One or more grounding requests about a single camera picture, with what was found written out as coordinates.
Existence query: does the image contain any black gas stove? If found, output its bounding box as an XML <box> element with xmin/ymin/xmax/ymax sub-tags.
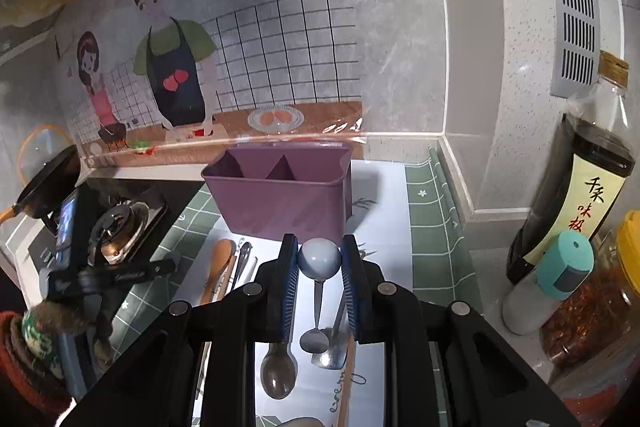
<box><xmin>10</xmin><ymin>184</ymin><xmax>201</xmax><ymax>290</ymax></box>

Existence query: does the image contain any person's left forearm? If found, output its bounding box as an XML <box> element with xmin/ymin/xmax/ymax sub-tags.
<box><xmin>0</xmin><ymin>309</ymin><xmax>76</xmax><ymax>418</ymax></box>

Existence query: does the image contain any grey vent grille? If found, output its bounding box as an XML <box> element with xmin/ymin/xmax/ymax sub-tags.
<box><xmin>530</xmin><ymin>0</ymin><xmax>603</xmax><ymax>100</ymax></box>

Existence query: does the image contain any teal capped salt shaker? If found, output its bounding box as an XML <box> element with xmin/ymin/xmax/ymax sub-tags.
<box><xmin>501</xmin><ymin>229</ymin><xmax>596</xmax><ymax>337</ymax></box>

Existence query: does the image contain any purple plastic utensil holder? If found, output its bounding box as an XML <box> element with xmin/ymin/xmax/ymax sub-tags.
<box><xmin>201</xmin><ymin>142</ymin><xmax>355</xmax><ymax>243</ymax></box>

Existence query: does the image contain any black wok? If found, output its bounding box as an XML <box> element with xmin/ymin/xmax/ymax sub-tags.
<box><xmin>15</xmin><ymin>144</ymin><xmax>83</xmax><ymax>220</ymax></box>

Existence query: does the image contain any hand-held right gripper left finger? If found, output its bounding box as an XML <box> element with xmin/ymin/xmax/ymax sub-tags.
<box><xmin>60</xmin><ymin>234</ymin><xmax>301</xmax><ymax>427</ymax></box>

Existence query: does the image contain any dark soy sauce bottle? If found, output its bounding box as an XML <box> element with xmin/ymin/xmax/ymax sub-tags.
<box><xmin>505</xmin><ymin>52</ymin><xmax>636</xmax><ymax>285</ymax></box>

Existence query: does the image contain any small metal spatula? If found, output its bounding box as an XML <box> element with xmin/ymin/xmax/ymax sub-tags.
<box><xmin>311</xmin><ymin>292</ymin><xmax>351</xmax><ymax>370</ymax></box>

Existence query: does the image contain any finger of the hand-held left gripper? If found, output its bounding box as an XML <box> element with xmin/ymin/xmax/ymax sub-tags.
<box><xmin>119</xmin><ymin>258</ymin><xmax>182</xmax><ymax>284</ymax></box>

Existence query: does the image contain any slim metal utensil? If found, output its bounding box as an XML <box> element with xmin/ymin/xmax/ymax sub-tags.
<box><xmin>231</xmin><ymin>237</ymin><xmax>258</xmax><ymax>295</ymax></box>

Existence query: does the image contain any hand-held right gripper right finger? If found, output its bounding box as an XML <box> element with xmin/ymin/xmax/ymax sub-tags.
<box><xmin>341</xmin><ymin>234</ymin><xmax>583</xmax><ymax>427</ymax></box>

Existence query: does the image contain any clear plastic bottle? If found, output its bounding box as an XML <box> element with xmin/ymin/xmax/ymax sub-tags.
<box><xmin>547</xmin><ymin>342</ymin><xmax>640</xmax><ymax>427</ymax></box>

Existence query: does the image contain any patterned handle metal spoon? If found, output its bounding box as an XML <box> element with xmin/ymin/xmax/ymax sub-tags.
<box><xmin>261</xmin><ymin>341</ymin><xmax>297</xmax><ymax>400</ymax></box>

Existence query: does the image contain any cartoon kitchen wall poster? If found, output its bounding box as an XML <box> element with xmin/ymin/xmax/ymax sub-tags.
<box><xmin>52</xmin><ymin>0</ymin><xmax>368</xmax><ymax>170</ymax></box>

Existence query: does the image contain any green checked table mat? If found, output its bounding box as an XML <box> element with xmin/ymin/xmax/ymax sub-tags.
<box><xmin>107</xmin><ymin>146</ymin><xmax>483</xmax><ymax>427</ymax></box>

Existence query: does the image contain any yellow lid chili jar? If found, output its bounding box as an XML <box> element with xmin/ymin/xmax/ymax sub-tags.
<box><xmin>539</xmin><ymin>209</ymin><xmax>640</xmax><ymax>370</ymax></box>

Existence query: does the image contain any person's left hand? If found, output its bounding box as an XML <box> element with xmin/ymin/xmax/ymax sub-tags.
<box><xmin>27</xmin><ymin>296</ymin><xmax>113</xmax><ymax>358</ymax></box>

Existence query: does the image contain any large wooden spoon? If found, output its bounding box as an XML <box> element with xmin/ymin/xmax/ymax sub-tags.
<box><xmin>200</xmin><ymin>238</ymin><xmax>237</xmax><ymax>305</ymax></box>

